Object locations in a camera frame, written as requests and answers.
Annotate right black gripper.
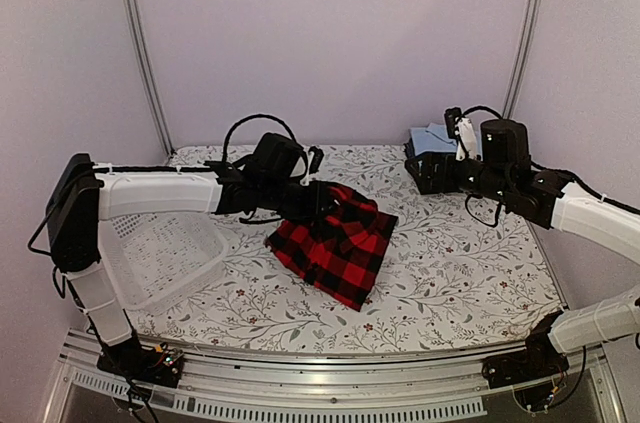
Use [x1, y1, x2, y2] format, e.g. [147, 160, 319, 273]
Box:
[406, 151, 512, 204]

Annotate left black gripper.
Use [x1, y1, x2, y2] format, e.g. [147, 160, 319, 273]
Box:
[260, 178, 338, 221]

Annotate red black plaid shirt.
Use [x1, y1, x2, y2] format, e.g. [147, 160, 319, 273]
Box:
[265, 182, 398, 311]

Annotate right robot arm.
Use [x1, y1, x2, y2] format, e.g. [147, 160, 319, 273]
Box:
[405, 116, 639, 262]

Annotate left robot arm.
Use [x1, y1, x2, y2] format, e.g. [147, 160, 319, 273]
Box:
[38, 133, 329, 377]

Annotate light blue folded shirt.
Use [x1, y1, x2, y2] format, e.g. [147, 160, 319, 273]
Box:
[409, 123, 482, 159]

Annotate floral table cloth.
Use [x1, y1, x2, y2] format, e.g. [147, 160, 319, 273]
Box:
[129, 145, 564, 355]

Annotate white plastic basket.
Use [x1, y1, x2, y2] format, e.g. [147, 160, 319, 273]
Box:
[98, 213, 230, 316]

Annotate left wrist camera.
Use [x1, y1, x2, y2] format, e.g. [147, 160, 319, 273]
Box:
[303, 146, 324, 177]

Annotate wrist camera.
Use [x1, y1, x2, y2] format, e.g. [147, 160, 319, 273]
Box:
[444, 107, 479, 161]
[303, 146, 324, 177]

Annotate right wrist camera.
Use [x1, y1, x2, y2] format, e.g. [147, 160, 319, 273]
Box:
[444, 107, 479, 161]

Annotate aluminium front rail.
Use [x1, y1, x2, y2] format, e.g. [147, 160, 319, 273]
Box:
[42, 330, 629, 422]

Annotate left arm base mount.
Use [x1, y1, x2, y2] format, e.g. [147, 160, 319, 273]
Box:
[97, 338, 184, 388]

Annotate right aluminium post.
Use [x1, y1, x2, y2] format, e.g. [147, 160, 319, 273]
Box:
[502, 0, 542, 118]

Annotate aluminium post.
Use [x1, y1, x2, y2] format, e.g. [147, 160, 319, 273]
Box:
[123, 0, 175, 156]
[502, 0, 542, 118]

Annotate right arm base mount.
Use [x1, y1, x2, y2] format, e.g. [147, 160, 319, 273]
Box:
[481, 328, 569, 413]

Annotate left aluminium post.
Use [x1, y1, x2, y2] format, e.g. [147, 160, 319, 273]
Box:
[123, 0, 175, 156]

